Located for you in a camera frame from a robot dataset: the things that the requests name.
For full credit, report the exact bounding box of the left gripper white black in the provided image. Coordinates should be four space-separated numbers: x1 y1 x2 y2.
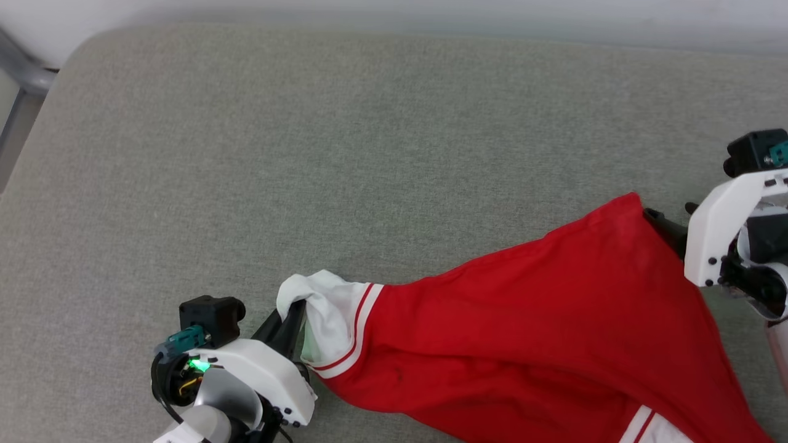
185 299 318 429

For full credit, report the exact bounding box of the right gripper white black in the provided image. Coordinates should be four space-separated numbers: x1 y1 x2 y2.
643 169 788 289

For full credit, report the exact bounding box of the red white striped shirt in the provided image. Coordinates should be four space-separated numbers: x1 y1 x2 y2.
275 193 778 443

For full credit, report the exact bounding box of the left teal cable connector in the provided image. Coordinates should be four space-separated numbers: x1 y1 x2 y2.
161 325 208 359

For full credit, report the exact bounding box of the left thin black cable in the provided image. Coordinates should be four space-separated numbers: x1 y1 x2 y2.
150 353 188 426

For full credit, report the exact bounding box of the grey metal frame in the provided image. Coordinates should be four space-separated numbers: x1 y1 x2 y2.
0 28 60 193

